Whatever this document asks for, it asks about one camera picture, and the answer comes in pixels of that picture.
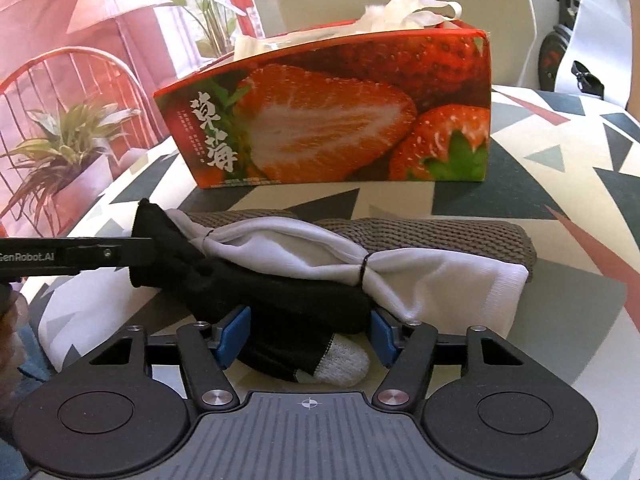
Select black exercise bike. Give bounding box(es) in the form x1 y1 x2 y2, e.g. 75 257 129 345
537 0 640 98

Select geometric patterned cloth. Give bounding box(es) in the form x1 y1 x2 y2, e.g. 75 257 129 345
20 85 640 480

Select person's blue jeans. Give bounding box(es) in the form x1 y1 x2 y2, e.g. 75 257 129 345
15 347 58 386

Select black glove grey fingertip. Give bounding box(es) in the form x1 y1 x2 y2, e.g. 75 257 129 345
131 199 371 387

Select person's left hand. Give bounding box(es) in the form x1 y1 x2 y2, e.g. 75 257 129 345
0 310 31 396

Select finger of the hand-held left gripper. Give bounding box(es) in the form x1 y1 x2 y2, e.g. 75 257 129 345
65 238 157 276

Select red strawberry-print box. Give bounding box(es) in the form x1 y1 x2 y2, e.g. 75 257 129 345
154 20 493 191

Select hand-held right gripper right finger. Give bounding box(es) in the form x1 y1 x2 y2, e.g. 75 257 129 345
371 308 538 408

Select grey knitted cloth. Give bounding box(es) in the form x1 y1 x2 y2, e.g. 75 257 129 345
185 212 538 283

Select printed backdrop cloth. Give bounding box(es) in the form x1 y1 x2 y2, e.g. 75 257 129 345
0 0 266 241

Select white strappy cloth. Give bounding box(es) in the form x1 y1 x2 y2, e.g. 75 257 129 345
357 0 463 31

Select white sock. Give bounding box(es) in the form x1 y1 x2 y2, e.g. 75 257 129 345
167 210 531 342

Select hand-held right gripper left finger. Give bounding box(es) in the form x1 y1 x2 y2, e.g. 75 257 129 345
90 306 252 411

